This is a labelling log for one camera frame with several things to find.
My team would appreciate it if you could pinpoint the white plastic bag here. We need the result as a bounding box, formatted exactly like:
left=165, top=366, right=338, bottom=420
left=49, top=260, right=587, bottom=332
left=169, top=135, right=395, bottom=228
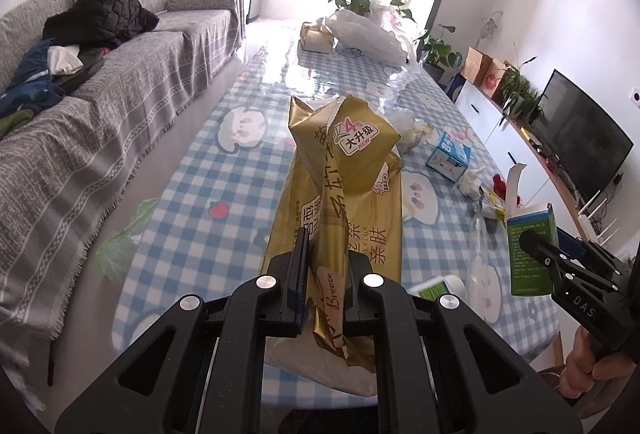
left=324, top=7, right=422, bottom=68

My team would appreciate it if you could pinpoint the gold tissue packet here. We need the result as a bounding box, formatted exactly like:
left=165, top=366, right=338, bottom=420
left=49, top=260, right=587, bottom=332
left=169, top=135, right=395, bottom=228
left=261, top=94, right=403, bottom=397

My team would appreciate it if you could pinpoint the thin-leaved potted plant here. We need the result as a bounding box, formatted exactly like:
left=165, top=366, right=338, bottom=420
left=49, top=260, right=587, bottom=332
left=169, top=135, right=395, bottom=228
left=499, top=56, right=545, bottom=121

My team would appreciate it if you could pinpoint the blue garment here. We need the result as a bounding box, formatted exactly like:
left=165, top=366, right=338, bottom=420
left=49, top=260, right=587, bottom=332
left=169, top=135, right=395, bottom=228
left=0, top=39, right=67, bottom=116

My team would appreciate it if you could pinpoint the paper bag with red print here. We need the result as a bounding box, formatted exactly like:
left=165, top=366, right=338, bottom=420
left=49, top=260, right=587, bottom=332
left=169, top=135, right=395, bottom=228
left=481, top=59, right=517, bottom=103

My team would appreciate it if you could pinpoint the white box with green label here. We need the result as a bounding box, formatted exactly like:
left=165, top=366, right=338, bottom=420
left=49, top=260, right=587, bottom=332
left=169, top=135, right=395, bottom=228
left=407, top=278, right=453, bottom=302

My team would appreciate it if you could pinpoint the person's right hand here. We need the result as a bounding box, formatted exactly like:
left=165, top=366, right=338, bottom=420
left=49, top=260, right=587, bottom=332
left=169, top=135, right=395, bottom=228
left=559, top=326, right=640, bottom=400

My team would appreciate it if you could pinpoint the dark-potted green plant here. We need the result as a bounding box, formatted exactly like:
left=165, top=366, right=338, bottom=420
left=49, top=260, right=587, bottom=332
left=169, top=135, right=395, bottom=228
left=417, top=24, right=464, bottom=84

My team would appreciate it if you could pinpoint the blue checked bear tablecloth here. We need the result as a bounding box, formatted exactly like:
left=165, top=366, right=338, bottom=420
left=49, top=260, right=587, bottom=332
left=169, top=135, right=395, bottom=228
left=111, top=22, right=563, bottom=382

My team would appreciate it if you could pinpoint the yellow wrapper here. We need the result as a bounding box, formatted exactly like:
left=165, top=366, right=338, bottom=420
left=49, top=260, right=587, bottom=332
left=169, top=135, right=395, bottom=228
left=479, top=193, right=507, bottom=221

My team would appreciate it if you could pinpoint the black quilted jacket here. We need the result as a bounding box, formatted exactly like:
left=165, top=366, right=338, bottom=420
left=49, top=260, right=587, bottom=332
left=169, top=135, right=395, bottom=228
left=42, top=0, right=161, bottom=51

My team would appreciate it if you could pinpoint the red tassel cloth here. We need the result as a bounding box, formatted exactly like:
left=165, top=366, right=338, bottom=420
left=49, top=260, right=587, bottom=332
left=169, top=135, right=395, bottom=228
left=492, top=173, right=523, bottom=207

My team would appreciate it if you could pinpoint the flat screen television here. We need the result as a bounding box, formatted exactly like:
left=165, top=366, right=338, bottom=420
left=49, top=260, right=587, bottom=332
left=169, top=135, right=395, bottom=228
left=530, top=69, right=636, bottom=206

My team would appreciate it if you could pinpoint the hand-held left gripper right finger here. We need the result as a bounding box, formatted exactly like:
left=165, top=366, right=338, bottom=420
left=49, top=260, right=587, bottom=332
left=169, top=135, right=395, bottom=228
left=345, top=254, right=587, bottom=434

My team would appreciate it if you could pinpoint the green plastic bag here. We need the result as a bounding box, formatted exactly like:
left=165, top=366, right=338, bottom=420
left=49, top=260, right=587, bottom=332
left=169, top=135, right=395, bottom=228
left=96, top=198, right=160, bottom=276

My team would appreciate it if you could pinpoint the green garment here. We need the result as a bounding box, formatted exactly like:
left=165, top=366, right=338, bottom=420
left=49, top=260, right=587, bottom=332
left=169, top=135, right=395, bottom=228
left=0, top=108, right=37, bottom=138

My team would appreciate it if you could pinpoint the blue and white box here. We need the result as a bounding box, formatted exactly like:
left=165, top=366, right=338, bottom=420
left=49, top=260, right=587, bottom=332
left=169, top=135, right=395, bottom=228
left=426, top=130, right=473, bottom=180

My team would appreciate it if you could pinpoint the brown paper bag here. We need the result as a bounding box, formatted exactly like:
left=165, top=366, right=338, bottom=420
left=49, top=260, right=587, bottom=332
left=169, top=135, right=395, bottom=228
left=460, top=47, right=493, bottom=86

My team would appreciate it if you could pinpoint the white router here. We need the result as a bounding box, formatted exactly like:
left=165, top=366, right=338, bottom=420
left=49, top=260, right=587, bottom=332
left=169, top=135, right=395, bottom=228
left=575, top=191, right=622, bottom=247

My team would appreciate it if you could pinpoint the clear plastic wrapper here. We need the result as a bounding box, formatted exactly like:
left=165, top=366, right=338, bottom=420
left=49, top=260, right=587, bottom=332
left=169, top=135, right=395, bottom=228
left=471, top=207, right=506, bottom=285

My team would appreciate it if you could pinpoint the grey covered sofa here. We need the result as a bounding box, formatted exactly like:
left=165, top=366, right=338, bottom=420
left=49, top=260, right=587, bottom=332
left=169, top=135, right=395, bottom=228
left=0, top=0, right=247, bottom=341

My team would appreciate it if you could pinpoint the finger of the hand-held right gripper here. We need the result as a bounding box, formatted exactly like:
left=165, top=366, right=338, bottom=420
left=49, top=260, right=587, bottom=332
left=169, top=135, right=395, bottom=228
left=518, top=229, right=572, bottom=276
left=556, top=227, right=628, bottom=267

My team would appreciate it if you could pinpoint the dark green carton box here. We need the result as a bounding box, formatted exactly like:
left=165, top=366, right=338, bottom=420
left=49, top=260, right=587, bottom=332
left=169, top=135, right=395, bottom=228
left=504, top=161, right=558, bottom=297

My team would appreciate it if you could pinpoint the white cloth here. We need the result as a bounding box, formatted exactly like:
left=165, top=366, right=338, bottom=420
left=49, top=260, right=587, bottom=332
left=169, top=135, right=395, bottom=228
left=47, top=45, right=84, bottom=76

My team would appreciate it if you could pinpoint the beige tissue box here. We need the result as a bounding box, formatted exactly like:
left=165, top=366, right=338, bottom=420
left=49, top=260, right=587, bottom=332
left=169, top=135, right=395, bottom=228
left=298, top=21, right=335, bottom=54

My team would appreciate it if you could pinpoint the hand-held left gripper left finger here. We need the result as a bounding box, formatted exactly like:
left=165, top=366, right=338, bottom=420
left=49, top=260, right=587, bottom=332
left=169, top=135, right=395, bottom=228
left=54, top=230, right=311, bottom=434

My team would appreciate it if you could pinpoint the white cup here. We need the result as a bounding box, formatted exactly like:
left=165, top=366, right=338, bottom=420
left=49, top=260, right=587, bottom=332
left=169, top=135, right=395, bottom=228
left=444, top=274, right=469, bottom=302

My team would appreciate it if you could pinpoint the white television cabinet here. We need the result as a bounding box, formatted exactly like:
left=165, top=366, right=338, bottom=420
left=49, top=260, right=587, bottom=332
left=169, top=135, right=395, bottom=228
left=452, top=79, right=593, bottom=237

